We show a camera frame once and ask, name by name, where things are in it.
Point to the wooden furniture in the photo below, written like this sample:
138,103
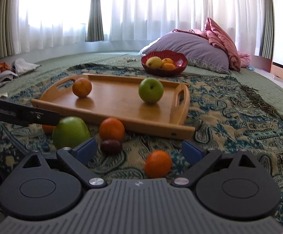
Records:
263,64

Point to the blue paisley printed blanket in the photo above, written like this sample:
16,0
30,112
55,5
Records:
229,117

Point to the dark red plum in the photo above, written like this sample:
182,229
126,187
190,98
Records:
111,147

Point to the large dull orange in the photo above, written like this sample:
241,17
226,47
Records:
82,87

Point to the wooden tray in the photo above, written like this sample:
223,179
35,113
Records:
117,104

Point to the red bowl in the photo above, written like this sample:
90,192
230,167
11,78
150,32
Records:
156,72

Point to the small grey object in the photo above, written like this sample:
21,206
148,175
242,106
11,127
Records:
131,59

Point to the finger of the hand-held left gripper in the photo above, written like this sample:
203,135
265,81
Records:
41,117

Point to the green quilted bedspread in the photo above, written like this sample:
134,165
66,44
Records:
102,58

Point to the purple pillow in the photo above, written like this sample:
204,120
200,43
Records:
192,46

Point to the green apple with stem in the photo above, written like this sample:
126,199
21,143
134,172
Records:
151,91

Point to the small orange with stem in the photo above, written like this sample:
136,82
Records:
48,128

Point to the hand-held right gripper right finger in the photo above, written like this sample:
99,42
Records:
191,152

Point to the white sheer curtain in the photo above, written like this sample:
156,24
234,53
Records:
156,9

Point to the white printed cloth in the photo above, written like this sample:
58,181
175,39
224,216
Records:
25,66

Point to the pink comforter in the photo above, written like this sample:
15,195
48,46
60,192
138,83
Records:
219,39

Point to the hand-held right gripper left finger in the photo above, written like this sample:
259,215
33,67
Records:
87,148

